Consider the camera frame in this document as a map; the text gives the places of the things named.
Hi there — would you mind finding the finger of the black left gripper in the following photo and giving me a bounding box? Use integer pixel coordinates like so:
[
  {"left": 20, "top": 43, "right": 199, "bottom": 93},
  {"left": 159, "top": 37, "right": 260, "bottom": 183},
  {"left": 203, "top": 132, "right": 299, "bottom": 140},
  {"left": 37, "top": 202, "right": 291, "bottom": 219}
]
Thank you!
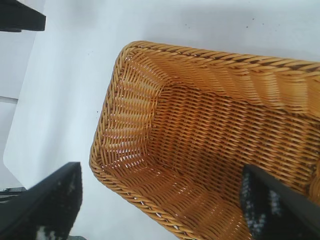
[{"left": 0, "top": 0, "right": 47, "bottom": 33}]

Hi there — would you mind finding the brown woven wicker basket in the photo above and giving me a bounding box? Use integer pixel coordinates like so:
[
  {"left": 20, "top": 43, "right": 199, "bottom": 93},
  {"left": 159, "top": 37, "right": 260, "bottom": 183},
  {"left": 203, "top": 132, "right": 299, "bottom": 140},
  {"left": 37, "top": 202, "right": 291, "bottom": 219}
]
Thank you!
[{"left": 88, "top": 40, "right": 320, "bottom": 240}]

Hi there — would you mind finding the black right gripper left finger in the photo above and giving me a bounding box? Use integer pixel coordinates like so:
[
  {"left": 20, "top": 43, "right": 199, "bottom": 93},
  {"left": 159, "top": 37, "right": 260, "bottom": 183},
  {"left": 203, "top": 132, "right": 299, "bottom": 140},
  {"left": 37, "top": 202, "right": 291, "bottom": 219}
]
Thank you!
[{"left": 0, "top": 161, "right": 83, "bottom": 240}]

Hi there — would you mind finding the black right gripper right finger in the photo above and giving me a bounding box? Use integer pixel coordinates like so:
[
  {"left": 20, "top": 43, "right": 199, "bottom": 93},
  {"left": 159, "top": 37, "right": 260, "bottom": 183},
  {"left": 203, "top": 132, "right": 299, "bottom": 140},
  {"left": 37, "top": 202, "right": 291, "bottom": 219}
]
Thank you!
[{"left": 238, "top": 163, "right": 320, "bottom": 240}]

